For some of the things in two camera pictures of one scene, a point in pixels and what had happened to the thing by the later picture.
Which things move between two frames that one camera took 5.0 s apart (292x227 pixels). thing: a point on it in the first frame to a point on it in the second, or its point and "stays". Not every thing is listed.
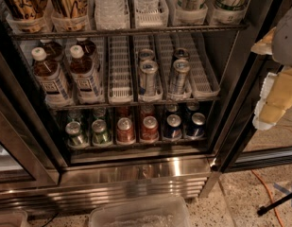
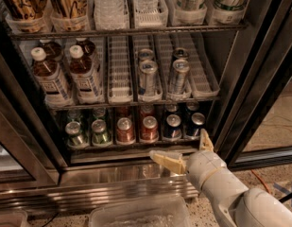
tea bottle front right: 87,81 stays
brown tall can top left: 25,2 stays
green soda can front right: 101,137 stays
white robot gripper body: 285,38 to 202,166
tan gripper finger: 266,44 to 205,143
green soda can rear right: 99,113 stays
